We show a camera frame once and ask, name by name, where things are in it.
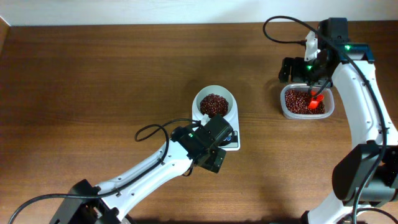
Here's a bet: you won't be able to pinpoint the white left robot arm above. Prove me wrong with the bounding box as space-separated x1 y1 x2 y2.
51 115 234 223

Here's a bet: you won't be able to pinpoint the grey round bowl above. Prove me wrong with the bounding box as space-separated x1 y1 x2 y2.
192 85 236 121

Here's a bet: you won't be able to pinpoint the clear plastic container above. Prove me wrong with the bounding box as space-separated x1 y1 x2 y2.
280 83 335 119

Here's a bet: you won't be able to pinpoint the adzuki beans in bowl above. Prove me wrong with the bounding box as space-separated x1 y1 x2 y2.
200 93 229 118

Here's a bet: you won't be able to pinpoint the white digital kitchen scale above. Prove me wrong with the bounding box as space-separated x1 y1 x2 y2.
192 93 241 152

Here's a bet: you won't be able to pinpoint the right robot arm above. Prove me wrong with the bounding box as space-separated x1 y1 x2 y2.
279 18 397 223

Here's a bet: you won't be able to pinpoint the red measuring scoop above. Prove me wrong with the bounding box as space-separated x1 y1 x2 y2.
308 91 324 110

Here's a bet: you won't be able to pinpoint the red adzuki beans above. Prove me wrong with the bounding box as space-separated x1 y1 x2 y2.
284 90 326 115

